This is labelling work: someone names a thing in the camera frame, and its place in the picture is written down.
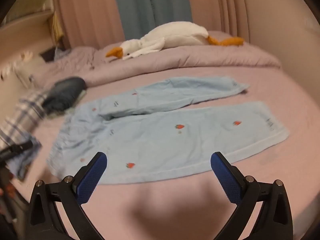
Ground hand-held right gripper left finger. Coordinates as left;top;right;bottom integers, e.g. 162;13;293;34
26;152;108;240

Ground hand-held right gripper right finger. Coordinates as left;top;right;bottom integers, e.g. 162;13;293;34
210;152;293;240

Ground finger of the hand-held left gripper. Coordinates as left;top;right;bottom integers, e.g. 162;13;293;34
0;140;34;162

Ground light blue denim shorts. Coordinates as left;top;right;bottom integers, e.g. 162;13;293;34
46;76;290;186

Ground folded light denim jeans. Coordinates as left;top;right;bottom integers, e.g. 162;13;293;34
6;134;42;180

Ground blue plaid pillow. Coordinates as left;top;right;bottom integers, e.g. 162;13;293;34
0;89;49;150

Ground folded dark blue jeans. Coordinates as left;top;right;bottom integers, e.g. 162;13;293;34
41;77;87;117

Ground dark cloth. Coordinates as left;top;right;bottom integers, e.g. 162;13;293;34
40;46;59;63

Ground beige padded headboard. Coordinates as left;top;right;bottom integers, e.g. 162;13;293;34
0;11;54;120

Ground lilac duvet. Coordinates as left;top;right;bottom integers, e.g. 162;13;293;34
32;31;282;90

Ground yellow pleated cloth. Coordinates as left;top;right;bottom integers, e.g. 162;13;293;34
51;11;64;43

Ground white goose plush toy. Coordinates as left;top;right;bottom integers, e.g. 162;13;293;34
105;21;245;61

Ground pink curtain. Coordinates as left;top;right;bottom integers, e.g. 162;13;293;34
185;0;253;43
56;0;125;49

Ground blue curtain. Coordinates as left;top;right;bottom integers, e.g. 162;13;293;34
111;0;193;42

